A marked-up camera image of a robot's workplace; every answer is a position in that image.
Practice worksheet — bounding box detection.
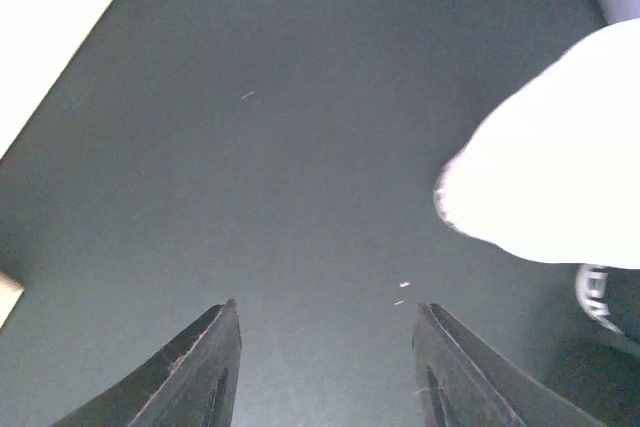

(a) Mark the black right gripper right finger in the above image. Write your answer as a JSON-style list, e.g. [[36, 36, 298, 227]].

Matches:
[[412, 303, 600, 427]]

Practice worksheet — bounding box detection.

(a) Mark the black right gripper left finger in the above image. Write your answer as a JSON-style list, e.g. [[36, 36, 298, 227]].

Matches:
[[55, 299, 242, 427]]

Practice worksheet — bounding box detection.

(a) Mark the beige kraft paper bag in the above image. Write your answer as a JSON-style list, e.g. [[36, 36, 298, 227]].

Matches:
[[1, 0, 114, 214]]

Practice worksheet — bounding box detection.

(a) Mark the short white cup stack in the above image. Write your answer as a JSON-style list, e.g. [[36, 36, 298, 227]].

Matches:
[[434, 20, 639, 270]]

